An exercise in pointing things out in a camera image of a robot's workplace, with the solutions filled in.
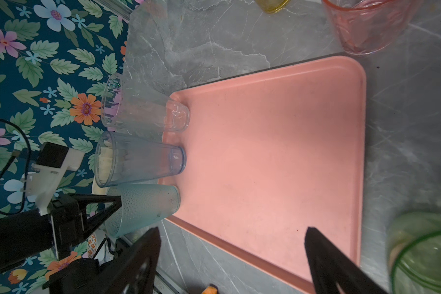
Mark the orange plush toy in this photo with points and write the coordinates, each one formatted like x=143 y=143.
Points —
x=211 y=289

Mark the pink plastic tray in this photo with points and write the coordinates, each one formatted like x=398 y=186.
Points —
x=270 y=154

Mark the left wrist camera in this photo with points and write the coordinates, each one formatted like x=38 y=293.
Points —
x=52 y=162

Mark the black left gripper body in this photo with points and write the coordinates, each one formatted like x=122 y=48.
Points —
x=69 y=223

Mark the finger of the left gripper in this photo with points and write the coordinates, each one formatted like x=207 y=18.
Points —
x=84 y=225

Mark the beige sponge brush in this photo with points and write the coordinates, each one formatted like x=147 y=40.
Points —
x=102 y=165

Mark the teal frosted cup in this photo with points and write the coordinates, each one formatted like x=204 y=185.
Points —
x=141 y=205

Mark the clear transparent cup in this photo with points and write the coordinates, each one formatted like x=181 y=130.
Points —
x=133 y=106

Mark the yellow tall cup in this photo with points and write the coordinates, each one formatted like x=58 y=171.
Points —
x=271 y=6

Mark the pink short cup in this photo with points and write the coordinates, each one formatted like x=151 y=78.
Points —
x=364 y=27

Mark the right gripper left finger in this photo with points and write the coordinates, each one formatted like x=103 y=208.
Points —
x=134 y=269

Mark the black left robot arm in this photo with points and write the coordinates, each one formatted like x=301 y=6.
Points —
x=27 y=234

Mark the short green cup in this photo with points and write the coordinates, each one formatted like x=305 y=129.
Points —
x=414 y=253

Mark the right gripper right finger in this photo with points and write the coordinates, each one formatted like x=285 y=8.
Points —
x=331 y=271

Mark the blue transparent cup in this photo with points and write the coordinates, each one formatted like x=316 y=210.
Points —
x=137 y=160

